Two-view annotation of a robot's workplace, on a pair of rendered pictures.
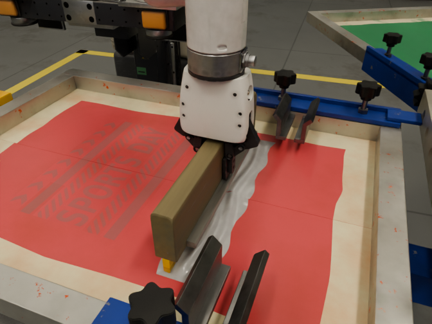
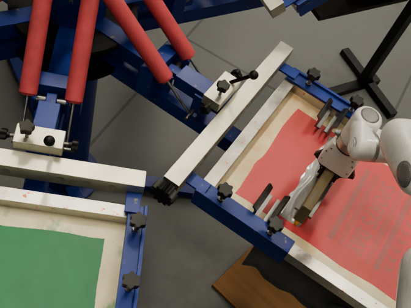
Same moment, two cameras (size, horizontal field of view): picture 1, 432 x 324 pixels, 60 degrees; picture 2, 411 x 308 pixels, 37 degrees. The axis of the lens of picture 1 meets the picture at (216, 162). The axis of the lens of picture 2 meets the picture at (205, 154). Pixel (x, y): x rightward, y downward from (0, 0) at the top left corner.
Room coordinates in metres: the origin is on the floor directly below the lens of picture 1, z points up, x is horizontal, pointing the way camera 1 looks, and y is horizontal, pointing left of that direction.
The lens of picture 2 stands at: (1.54, -0.47, 2.41)
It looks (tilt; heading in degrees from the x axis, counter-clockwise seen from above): 54 degrees down; 174
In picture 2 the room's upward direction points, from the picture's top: 22 degrees clockwise
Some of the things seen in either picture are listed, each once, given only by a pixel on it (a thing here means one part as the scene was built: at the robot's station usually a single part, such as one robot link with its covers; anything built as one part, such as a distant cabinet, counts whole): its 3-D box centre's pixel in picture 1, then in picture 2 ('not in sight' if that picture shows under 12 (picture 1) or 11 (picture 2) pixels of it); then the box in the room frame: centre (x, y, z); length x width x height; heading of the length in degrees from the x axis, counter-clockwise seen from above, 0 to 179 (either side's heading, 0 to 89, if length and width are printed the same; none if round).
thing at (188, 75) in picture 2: not in sight; (202, 90); (0.31, -0.42, 1.02); 0.17 x 0.06 x 0.05; 69
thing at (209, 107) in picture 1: (216, 99); (342, 154); (0.47, 0.00, 1.12); 0.10 x 0.08 x 0.11; 70
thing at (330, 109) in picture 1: (319, 117); (242, 220); (0.68, -0.21, 0.98); 0.30 x 0.05 x 0.07; 69
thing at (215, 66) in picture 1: (221, 56); (348, 140); (0.47, -0.01, 1.18); 0.09 x 0.07 x 0.03; 70
